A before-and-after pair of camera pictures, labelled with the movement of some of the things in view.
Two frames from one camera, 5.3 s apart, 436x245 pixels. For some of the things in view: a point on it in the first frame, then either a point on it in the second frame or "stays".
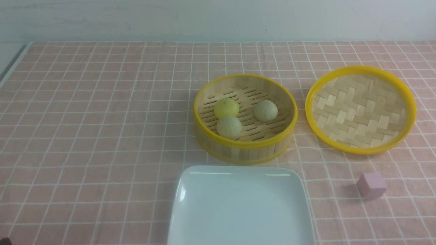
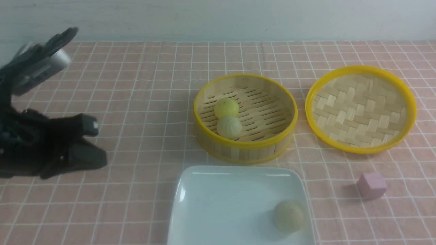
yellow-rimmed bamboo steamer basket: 261,142 stays
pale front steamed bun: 229,127 stays
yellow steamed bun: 226,107 stays
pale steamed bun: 266,111 → 288,216
